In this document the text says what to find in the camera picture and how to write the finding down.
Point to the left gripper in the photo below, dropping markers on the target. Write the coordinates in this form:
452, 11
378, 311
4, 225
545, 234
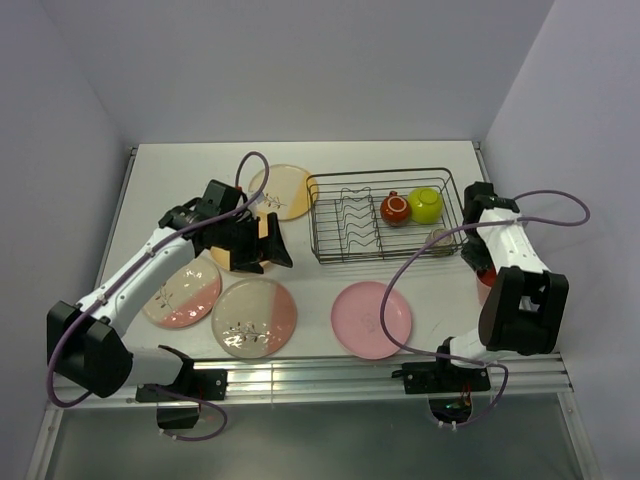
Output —
266, 248

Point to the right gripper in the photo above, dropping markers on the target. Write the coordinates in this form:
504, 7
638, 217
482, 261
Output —
475, 260

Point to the pink plastic cup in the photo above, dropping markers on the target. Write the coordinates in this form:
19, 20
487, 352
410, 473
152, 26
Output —
485, 280

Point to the speckled ceramic cup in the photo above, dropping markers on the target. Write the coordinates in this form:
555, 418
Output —
440, 245

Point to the lime green bowl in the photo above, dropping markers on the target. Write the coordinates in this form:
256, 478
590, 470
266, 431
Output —
426, 205

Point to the red black mug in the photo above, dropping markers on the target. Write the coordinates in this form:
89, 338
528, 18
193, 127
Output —
395, 210

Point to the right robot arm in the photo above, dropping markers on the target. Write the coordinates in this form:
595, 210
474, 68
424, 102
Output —
523, 310

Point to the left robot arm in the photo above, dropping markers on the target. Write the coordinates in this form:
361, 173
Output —
84, 339

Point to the orange bear plate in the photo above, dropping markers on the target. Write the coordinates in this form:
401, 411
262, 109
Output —
222, 257

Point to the beige pink branch plate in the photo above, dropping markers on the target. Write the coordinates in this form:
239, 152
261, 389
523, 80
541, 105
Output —
254, 318

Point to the beige yellow branch plate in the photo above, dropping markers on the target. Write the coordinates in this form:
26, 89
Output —
287, 193

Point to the large pink white plate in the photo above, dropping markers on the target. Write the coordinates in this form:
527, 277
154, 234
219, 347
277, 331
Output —
187, 297

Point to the pink bear plate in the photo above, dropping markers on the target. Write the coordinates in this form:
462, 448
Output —
356, 324

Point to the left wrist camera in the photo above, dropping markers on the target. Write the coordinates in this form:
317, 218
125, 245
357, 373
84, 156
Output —
220, 198

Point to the black wire dish rack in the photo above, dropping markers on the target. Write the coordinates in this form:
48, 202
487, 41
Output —
346, 224

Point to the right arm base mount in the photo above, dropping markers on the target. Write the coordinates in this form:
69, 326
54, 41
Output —
442, 376

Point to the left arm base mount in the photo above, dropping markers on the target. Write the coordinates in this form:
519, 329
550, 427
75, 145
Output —
199, 386

